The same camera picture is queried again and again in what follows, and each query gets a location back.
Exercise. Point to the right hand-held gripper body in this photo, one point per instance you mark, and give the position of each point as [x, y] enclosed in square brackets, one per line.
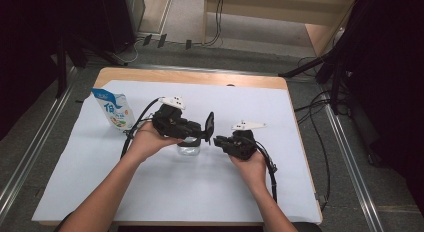
[243, 145]

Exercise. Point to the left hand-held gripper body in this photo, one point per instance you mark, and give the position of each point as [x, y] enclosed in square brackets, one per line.
[170, 123]

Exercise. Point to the blue white milk pouch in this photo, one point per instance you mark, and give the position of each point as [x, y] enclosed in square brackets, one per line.
[115, 112]

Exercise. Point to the person's right hand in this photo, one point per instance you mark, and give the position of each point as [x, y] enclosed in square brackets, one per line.
[253, 172]

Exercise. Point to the person's left hand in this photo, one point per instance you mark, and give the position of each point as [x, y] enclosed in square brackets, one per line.
[146, 142]

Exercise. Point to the white table mat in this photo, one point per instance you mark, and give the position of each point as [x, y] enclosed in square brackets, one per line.
[233, 185]

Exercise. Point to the small black floor block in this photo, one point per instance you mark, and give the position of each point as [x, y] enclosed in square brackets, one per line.
[162, 40]
[147, 39]
[188, 44]

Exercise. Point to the black tripod stand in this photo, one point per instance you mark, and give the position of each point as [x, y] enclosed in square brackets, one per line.
[336, 88]

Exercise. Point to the black metal stand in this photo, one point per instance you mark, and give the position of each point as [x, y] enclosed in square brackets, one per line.
[61, 75]

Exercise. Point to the wooden shelf unit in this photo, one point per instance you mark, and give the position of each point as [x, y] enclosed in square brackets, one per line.
[260, 7]

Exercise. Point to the black curtain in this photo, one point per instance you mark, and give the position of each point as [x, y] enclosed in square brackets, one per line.
[393, 75]
[26, 42]

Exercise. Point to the metal floor rail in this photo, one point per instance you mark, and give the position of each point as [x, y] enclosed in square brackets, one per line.
[31, 153]
[358, 178]

